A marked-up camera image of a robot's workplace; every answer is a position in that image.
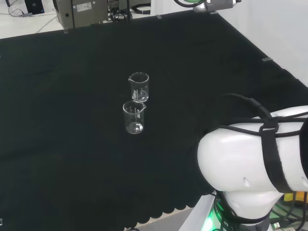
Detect clear glass beaker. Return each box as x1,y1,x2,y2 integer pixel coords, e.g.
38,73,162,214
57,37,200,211
122,100,147,135
128,72,150,103

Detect black bench cloth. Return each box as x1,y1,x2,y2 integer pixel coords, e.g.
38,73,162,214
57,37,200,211
0,10,308,231

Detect grey metal equipment box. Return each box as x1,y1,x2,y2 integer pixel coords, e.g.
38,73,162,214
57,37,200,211
52,0,109,29

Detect black computer case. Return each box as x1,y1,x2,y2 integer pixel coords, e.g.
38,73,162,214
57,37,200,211
25,0,46,14

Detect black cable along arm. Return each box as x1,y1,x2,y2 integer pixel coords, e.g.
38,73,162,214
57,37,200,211
211,92,308,145

